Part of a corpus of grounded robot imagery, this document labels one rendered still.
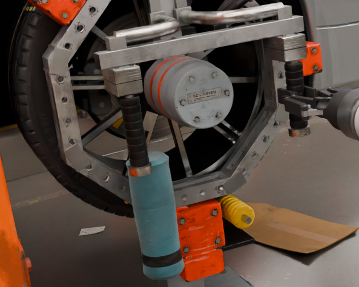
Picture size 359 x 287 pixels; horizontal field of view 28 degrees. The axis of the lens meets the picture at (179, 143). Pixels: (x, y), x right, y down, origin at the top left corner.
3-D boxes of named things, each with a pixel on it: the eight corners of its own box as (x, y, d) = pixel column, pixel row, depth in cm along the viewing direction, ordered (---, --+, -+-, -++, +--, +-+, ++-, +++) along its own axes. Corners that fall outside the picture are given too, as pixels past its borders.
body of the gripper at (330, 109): (337, 138, 123) (309, 128, 131) (378, 128, 126) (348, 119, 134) (333, 96, 121) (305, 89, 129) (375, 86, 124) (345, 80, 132)
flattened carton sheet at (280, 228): (257, 203, 316) (256, 196, 315) (359, 230, 274) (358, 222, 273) (207, 226, 299) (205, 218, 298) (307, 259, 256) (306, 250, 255)
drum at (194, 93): (201, 107, 165) (193, 46, 161) (241, 124, 146) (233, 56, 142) (143, 119, 161) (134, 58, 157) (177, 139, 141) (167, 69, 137)
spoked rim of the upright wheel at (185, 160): (189, 185, 196) (249, 8, 191) (224, 210, 175) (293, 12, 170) (11, 138, 176) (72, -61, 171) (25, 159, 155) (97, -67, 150)
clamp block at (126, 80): (129, 85, 137) (125, 58, 136) (144, 92, 129) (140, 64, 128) (104, 90, 136) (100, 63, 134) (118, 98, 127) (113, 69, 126)
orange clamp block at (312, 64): (274, 76, 171) (306, 68, 174) (290, 80, 164) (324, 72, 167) (271, 46, 169) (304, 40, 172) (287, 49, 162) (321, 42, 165)
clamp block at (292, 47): (285, 54, 148) (282, 28, 146) (308, 58, 140) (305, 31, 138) (263, 58, 146) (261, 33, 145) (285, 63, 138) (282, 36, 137)
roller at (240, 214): (211, 194, 195) (208, 174, 193) (261, 229, 168) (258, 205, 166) (191, 199, 193) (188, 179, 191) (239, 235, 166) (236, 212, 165)
